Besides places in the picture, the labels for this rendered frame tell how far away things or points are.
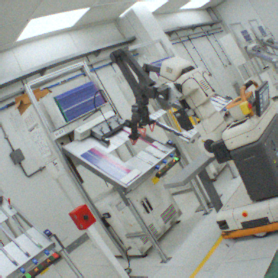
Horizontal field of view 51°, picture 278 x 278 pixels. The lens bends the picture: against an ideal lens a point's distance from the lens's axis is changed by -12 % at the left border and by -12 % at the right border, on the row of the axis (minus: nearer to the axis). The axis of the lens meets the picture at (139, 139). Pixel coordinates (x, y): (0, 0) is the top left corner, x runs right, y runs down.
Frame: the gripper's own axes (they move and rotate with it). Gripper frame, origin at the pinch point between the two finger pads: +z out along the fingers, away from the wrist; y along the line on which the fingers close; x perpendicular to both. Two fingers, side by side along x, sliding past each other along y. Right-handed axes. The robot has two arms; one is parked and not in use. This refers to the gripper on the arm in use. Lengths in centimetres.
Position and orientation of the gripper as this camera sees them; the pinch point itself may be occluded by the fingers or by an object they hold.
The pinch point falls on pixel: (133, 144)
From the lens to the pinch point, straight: 289.2
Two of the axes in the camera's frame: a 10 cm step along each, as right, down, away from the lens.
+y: -5.9, 4.0, -7.0
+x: 8.1, 3.3, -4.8
